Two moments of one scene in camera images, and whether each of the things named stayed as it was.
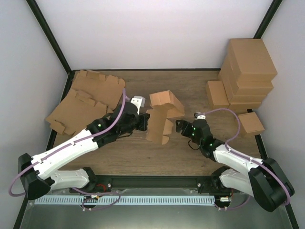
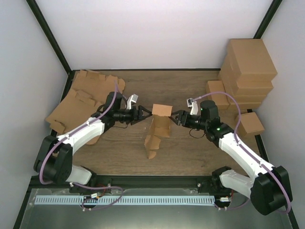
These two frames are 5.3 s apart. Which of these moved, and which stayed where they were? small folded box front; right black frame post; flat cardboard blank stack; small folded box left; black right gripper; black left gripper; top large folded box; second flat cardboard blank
Moved: black left gripper; black right gripper
Stayed: small folded box front; small folded box left; top large folded box; right black frame post; flat cardboard blank stack; second flat cardboard blank
